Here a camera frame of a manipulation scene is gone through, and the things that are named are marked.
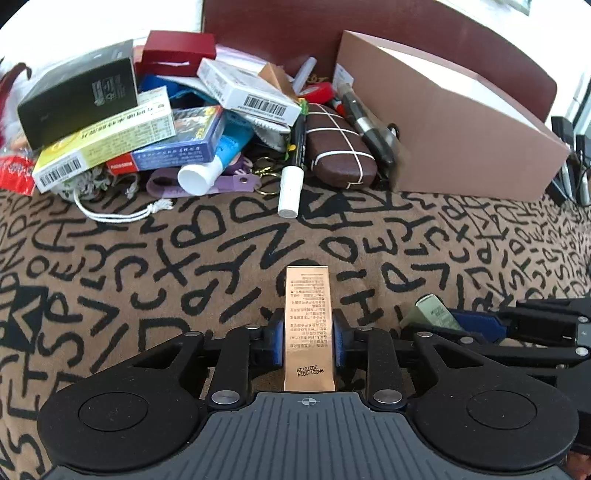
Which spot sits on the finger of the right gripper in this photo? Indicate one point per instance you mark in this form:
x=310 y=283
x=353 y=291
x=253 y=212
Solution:
x=483 y=323

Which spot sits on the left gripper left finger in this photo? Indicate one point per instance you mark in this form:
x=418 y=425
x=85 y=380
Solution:
x=244 y=354

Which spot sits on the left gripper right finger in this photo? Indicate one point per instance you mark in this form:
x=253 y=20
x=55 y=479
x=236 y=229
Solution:
x=366 y=362

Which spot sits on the gold slim box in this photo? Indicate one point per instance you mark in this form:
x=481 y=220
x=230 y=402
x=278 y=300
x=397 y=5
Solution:
x=309 y=352

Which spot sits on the green small box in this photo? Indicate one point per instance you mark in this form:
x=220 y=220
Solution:
x=431 y=311

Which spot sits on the black yellow marker pen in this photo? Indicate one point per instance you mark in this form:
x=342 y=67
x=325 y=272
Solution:
x=292 y=174

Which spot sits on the blue white tube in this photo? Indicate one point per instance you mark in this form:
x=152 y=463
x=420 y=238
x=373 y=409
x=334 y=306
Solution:
x=198 y=179

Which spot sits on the blue tiger card box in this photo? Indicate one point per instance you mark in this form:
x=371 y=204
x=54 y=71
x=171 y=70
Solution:
x=198 y=131

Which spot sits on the black charger box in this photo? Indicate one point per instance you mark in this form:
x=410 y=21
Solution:
x=79 y=93

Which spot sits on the person left hand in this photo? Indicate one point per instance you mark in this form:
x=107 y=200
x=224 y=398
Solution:
x=578 y=465

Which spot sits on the brown plaid glasses case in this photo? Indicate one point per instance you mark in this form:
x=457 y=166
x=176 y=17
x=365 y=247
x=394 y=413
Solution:
x=336 y=153

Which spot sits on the large pink cardboard box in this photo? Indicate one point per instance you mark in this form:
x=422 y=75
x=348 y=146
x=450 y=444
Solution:
x=460 y=134

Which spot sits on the black silver pen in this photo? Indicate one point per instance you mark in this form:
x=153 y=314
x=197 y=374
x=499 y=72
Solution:
x=360 y=119

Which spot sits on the yellow white medicine box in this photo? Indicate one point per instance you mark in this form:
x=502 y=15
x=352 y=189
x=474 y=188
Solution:
x=149 y=122

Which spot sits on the white barcode box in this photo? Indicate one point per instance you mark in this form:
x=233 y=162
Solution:
x=241 y=91

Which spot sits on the red tape roll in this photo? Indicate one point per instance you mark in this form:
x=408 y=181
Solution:
x=318 y=93

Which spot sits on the gold small carton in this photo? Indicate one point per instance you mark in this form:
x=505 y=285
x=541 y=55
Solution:
x=277 y=78

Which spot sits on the translucent white tube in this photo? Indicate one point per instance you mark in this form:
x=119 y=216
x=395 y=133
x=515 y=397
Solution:
x=303 y=74

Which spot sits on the clear zip bag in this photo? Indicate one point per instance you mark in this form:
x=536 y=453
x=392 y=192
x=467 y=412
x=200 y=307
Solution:
x=242 y=60

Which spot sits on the red snack packet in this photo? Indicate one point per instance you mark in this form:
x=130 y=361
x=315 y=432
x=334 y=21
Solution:
x=16 y=174

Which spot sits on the dark red gift box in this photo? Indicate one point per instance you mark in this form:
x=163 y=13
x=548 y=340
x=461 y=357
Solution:
x=174 y=53

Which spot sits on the dark red feather toy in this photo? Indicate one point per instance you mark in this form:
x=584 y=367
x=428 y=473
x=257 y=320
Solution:
x=10 y=97

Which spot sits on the purple strap keychain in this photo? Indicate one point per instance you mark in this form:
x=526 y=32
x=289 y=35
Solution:
x=237 y=178

